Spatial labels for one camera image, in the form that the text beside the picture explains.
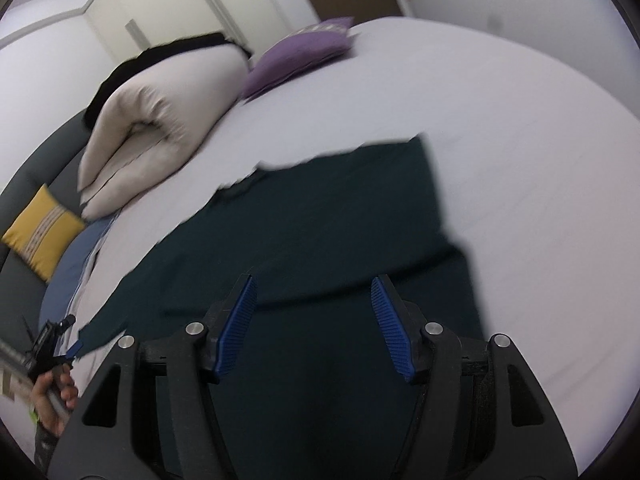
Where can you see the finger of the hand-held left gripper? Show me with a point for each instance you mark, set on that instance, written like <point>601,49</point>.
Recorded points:
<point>74,349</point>

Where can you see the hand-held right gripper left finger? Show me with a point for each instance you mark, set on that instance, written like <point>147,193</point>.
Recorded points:
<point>235,330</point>

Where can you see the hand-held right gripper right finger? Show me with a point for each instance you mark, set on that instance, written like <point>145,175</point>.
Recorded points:
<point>392,330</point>

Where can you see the dark green knitted sweater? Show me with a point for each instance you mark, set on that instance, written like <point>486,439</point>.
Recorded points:
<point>320,220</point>

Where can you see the person's left forearm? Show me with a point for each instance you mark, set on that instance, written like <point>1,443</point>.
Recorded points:
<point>45,447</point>

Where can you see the person's left hand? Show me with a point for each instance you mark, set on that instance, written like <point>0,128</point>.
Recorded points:
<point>50,400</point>

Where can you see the blue pillow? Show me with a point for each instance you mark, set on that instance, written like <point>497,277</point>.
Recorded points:
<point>70,270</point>

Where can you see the yellow cushion with patterned stripe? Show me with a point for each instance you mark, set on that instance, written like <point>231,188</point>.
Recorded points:
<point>42,232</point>

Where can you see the grey upholstered headboard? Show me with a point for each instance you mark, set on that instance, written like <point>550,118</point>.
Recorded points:
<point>35,170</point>

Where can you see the white bed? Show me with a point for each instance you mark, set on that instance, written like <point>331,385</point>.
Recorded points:
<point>525,160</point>

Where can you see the beige folded duvet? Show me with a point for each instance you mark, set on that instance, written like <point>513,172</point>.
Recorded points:
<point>160,120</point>

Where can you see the black cloth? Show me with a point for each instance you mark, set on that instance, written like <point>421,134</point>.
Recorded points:
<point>115,77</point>

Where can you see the purple pillow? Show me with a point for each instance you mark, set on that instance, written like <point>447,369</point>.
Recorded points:
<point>300,55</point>

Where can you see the white wardrobe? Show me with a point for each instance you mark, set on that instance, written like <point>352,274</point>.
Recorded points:
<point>200,0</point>

